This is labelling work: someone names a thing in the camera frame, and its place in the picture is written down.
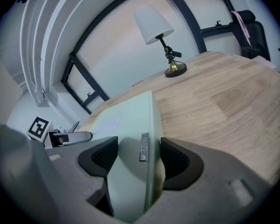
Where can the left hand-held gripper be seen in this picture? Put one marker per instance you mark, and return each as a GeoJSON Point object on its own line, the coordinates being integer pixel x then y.
{"type": "Point", "coordinates": [38, 128]}

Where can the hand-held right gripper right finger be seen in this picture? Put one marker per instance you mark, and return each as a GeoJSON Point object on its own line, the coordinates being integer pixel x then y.
{"type": "Point", "coordinates": [212, 195]}

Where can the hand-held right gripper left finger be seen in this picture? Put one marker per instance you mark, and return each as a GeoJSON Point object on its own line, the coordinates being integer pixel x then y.
{"type": "Point", "coordinates": [67, 171]}

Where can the pale green folder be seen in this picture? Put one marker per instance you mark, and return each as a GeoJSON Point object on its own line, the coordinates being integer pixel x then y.
{"type": "Point", "coordinates": [133, 125]}

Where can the white shade table lamp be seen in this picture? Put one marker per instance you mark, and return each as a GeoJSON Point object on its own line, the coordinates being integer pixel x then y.
{"type": "Point", "coordinates": [152, 23]}

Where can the white flat object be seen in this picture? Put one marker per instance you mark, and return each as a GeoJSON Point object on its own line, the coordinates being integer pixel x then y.
{"type": "Point", "coordinates": [266, 63]}

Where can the black framed window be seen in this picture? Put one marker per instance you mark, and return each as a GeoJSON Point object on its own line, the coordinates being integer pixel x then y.
{"type": "Point", "coordinates": [191, 15]}

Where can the black office chair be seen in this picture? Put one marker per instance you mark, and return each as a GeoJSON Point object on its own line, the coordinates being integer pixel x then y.
{"type": "Point", "coordinates": [254, 34]}

